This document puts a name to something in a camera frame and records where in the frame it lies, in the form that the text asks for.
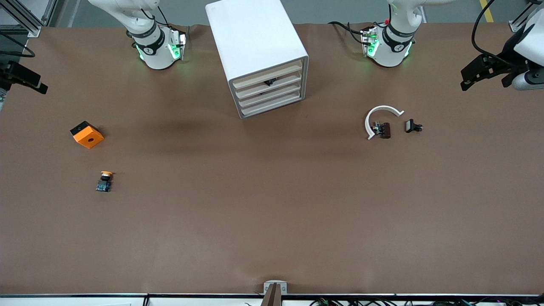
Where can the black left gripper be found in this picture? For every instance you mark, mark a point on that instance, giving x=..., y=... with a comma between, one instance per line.
x=506, y=60

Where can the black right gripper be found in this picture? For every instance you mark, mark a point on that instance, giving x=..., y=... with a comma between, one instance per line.
x=9, y=72

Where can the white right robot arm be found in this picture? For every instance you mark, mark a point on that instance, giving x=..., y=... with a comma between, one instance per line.
x=148, y=55

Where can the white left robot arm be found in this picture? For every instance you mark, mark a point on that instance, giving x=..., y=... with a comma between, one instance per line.
x=393, y=51

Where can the yellow push button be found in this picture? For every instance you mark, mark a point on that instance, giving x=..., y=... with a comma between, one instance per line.
x=104, y=186

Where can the brown table cover sheet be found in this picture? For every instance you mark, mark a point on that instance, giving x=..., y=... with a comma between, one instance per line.
x=272, y=191

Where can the aluminium frame profile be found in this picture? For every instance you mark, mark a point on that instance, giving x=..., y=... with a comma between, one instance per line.
x=516, y=26
x=34, y=30

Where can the orange button enclosure box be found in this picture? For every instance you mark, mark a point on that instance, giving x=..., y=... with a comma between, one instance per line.
x=95, y=136

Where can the white table edge rail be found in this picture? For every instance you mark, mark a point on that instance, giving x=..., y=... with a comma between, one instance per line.
x=191, y=301

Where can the grey metal bracket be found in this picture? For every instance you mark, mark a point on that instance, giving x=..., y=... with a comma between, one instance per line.
x=266, y=285

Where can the brown mount post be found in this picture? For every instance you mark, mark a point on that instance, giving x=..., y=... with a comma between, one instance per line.
x=272, y=297

